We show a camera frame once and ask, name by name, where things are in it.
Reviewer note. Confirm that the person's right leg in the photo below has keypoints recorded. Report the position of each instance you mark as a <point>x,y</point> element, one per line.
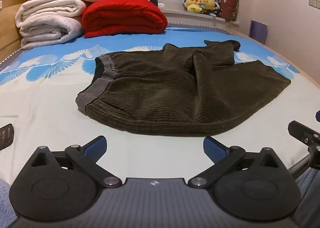
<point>308,193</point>

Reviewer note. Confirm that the person's left leg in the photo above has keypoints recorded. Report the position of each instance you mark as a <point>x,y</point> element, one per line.
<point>6,203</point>

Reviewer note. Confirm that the white wall socket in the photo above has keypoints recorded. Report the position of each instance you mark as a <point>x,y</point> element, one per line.
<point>314,2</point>

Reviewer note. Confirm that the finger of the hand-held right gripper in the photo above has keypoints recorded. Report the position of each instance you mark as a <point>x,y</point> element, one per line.
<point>303,134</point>

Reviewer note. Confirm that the person's leg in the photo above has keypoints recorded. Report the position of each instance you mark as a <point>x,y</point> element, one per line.
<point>308,193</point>
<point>6,203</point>

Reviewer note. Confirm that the white textured folded blanket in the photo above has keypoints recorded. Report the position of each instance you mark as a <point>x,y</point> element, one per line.
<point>47,32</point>

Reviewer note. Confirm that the white smooth folded quilt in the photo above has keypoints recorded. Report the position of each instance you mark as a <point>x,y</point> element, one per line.
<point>47,7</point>

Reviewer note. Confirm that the red folded blanket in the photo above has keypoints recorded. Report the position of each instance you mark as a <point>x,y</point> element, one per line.
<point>122,16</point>

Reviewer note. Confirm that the dark red cushion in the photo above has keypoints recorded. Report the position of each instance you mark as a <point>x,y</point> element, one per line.
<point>230,6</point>

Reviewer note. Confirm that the black slotted object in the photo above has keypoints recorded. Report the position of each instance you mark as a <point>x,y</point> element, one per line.
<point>5,136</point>

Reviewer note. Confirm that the yellow plush toys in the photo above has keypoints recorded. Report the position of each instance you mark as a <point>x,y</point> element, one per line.
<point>200,2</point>

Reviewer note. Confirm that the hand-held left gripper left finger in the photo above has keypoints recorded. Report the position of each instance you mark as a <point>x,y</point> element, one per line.
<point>96,146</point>

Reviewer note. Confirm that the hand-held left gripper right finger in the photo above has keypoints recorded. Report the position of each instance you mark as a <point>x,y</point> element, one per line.
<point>215,149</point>

